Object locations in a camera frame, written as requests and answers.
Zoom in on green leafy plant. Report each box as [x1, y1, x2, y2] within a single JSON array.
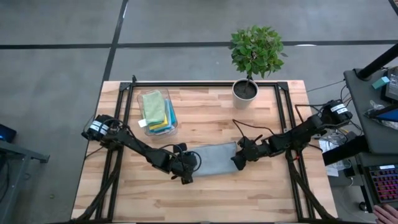
[[229, 24, 289, 80]]

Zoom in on yellow microfiber towel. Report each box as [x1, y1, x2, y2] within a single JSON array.
[[148, 113, 169, 131]]

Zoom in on black aluminium table frame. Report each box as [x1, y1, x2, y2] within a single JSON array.
[[70, 81, 341, 223]]

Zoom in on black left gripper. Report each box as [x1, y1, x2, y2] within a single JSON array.
[[169, 142, 200, 185]]

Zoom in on teal fluffy microfiber towel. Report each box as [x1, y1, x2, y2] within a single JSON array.
[[149, 99, 178, 134]]

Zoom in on clear plastic bin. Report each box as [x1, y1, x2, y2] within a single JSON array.
[[136, 88, 179, 137]]

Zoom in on green microfiber towel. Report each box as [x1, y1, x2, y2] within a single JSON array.
[[138, 90, 167, 128]]

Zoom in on black diagonal pole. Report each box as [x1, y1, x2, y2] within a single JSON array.
[[356, 43, 398, 81]]

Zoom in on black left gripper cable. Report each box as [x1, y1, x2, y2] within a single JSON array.
[[160, 143, 203, 172]]

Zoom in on person's hand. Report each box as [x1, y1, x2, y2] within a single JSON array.
[[373, 203, 398, 224]]

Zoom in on black desktop device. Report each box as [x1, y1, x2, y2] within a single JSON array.
[[385, 67, 398, 102]]

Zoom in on dark blue tablet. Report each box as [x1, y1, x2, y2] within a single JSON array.
[[368, 105, 398, 124]]

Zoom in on white papers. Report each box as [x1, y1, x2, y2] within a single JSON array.
[[318, 132, 354, 178]]

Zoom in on blue-lit black device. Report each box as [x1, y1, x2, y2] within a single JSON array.
[[0, 123, 17, 144]]

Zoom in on small teal box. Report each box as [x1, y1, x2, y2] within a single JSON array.
[[372, 76, 391, 90]]

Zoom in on grey microfiber towel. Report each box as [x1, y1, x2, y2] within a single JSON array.
[[189, 141, 241, 178]]

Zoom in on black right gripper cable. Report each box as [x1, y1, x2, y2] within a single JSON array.
[[232, 119, 279, 138]]

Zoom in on white plant pot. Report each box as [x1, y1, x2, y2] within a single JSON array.
[[231, 77, 259, 110]]

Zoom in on backlit keyboard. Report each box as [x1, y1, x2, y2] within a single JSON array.
[[368, 164, 398, 205]]

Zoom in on black desk support beam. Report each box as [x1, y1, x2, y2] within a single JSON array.
[[322, 135, 371, 166]]

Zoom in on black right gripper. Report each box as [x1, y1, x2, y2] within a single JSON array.
[[230, 136, 272, 171]]

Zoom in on grey side desk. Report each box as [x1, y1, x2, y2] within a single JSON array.
[[343, 67, 398, 156]]

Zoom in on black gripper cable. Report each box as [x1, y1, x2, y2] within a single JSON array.
[[232, 119, 279, 138], [160, 143, 203, 172]]

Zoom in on grey metal stand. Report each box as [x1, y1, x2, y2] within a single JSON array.
[[0, 139, 50, 224]]

